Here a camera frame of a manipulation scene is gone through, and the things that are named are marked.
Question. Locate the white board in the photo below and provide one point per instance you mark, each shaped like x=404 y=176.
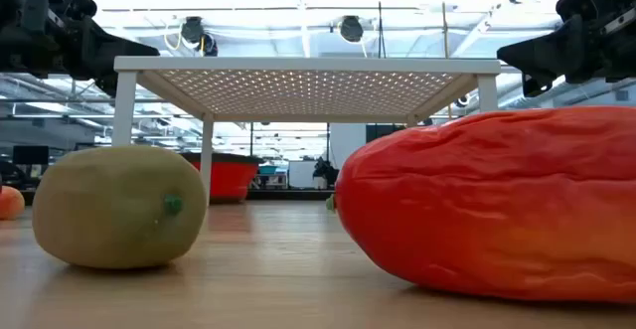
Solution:
x=303 y=174

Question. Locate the white perforated metal shelf riser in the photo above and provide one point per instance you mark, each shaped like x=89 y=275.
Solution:
x=298 y=64

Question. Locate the small orange pear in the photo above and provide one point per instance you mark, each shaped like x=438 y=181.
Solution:
x=10 y=204

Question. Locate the black machine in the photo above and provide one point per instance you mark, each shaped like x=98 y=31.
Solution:
x=325 y=171

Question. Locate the large black screen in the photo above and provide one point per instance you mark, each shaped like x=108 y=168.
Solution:
x=382 y=131

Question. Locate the large red-orange mango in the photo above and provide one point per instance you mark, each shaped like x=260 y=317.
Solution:
x=497 y=195

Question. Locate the red collapsible colander grey rim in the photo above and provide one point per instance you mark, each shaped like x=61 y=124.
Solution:
x=228 y=180

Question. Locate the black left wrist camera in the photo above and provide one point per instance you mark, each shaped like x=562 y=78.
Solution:
x=42 y=16

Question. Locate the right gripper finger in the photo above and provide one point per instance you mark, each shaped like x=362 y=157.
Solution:
x=541 y=53
x=534 y=86

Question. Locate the dark computer monitor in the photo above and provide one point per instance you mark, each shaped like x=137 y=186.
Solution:
x=31 y=155

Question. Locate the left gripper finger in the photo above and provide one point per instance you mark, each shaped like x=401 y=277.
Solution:
x=107 y=86
x=114 y=53

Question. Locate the green-brown kiwi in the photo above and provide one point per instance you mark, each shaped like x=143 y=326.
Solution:
x=109 y=210

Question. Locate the teal box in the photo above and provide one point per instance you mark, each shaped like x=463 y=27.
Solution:
x=268 y=170

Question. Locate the small round black fixture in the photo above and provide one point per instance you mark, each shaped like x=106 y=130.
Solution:
x=462 y=100

